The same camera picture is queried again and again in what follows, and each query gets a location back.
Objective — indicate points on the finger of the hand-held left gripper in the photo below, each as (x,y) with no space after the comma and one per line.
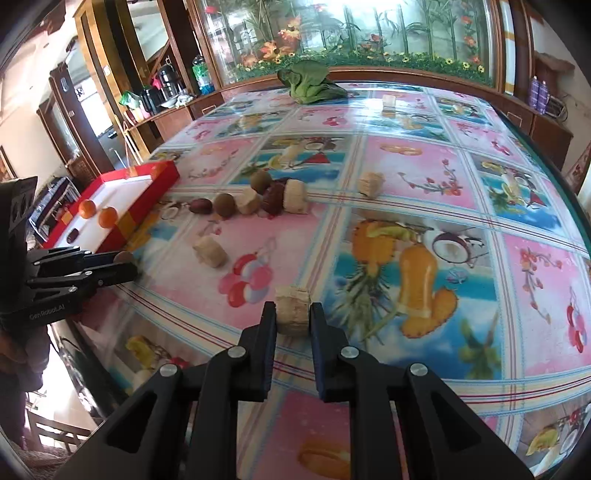
(99,259)
(113,274)

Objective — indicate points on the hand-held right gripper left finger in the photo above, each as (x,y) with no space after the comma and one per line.
(267,344)

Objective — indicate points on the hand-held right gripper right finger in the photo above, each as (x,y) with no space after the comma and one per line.
(322,355)

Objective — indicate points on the brown round longan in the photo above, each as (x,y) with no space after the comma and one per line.
(225,204)
(261,181)
(123,256)

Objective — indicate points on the dark red date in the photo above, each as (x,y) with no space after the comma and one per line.
(73,234)
(271,204)
(278,188)
(201,205)

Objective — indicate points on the red cardboard box lid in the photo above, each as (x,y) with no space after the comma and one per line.
(134,207)

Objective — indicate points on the person's left forearm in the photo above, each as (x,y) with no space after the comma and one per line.
(21,369)

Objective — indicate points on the green bag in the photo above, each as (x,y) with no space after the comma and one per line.
(129,99)

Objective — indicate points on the fruit printed tablecloth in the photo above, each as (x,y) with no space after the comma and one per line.
(415,221)

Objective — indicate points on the dark jug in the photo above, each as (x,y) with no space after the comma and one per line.
(150,100)

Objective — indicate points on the white bowl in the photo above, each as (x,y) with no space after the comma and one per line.
(169,103)

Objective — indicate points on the black thermos flask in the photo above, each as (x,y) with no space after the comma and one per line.
(167,81)

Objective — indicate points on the wooden pillar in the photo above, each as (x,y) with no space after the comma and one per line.
(115,60)

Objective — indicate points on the green plastic bottle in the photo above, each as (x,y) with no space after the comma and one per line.
(201,74)

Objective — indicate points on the green leafy vegetable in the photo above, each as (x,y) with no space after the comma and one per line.
(309,85)

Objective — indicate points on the glass flower display partition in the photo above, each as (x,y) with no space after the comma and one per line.
(360,32)

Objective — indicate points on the purple bottle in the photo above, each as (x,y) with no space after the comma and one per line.
(534,92)
(544,96)

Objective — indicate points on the wooden door frame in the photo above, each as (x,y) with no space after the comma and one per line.
(76,120)

